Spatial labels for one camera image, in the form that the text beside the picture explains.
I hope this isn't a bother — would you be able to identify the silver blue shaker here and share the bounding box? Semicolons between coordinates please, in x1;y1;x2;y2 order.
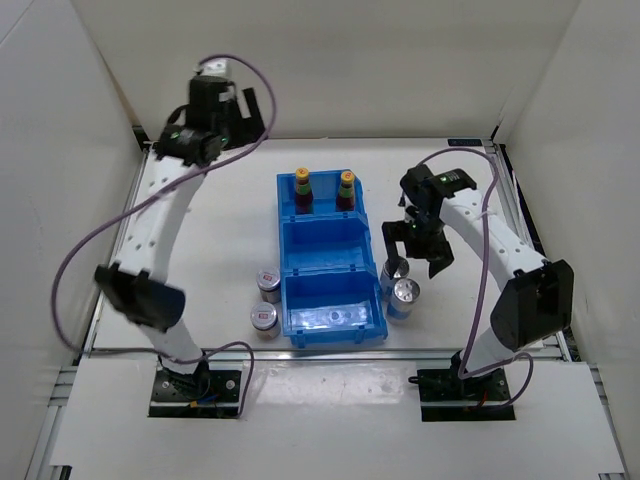
380;257;412;301
386;278;421;322

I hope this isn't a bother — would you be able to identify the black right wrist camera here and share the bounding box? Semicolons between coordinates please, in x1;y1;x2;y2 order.
400;164;435;214

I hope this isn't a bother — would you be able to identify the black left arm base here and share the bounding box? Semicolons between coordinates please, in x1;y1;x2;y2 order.
147;367;244;419

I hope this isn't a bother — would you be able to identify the aluminium frame rail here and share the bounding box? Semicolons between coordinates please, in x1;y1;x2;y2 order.
486;141;629;479

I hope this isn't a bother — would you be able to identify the blue storage bin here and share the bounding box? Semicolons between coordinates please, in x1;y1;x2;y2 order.
281;268;388;349
279;212;377;274
276;170;367;221

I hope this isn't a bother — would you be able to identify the blue near storage bin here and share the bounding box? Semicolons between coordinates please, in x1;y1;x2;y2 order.
281;268;388;349

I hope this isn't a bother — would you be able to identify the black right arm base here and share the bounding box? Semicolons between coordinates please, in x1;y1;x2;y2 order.
408;368;516;423

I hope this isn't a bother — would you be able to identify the blue middle storage bin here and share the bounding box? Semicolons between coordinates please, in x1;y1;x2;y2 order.
279;212;377;274

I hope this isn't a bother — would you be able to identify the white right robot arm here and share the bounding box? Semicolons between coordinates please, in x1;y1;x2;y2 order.
382;165;574;400

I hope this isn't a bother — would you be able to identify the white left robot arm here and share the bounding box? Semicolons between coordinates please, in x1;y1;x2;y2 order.
94;73;264;400

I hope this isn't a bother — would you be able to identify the sauce bottle yellow cap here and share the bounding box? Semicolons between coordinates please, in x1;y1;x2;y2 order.
293;167;316;215
336;170;356;211

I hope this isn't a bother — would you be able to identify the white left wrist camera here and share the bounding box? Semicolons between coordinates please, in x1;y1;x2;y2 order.
194;58;231;80

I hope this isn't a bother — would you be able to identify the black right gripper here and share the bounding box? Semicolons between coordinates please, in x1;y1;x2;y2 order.
382;212;454;279

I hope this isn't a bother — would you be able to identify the blue far storage bin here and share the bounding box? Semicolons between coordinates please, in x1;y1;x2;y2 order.
276;170;367;221

